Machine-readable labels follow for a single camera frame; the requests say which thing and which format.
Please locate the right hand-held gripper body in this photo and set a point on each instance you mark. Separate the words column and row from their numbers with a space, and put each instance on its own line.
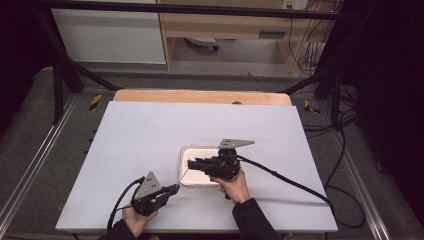
column 221, row 165

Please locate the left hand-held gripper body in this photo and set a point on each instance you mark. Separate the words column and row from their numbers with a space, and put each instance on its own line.
column 148, row 200

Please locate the white square tray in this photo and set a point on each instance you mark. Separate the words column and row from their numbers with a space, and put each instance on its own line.
column 196, row 180

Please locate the thin wooden skewer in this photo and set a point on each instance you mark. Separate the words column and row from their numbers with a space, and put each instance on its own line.
column 184, row 176

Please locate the person's left hand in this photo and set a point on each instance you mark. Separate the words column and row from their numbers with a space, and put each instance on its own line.
column 138, row 221

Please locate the person's right hand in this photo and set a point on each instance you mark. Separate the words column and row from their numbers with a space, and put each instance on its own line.
column 235, row 188

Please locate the white table cover board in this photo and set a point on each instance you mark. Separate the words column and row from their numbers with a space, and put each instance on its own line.
column 166, row 126

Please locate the wooden table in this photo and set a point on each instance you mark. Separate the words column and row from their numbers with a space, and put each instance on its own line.
column 200, row 97

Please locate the yellow black tape strip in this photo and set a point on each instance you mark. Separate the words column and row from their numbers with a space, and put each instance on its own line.
column 310, row 107
column 95, row 102

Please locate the office chair base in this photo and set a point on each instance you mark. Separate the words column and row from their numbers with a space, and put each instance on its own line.
column 201, row 41

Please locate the light wooden desk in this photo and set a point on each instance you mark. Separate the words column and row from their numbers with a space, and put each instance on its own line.
column 226, row 25

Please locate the white cabinet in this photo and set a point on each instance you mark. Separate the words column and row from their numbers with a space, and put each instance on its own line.
column 106, row 40

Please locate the dark curtain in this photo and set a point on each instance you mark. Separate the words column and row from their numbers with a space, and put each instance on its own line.
column 390, row 100
column 20, row 50

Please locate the aluminium rail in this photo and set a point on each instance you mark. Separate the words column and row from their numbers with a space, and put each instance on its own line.
column 36, row 156
column 360, row 190

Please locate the black metal frame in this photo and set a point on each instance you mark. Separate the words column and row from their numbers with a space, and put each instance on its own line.
column 200, row 9

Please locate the white wall outlet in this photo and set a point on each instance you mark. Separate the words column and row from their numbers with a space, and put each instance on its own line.
column 295, row 4

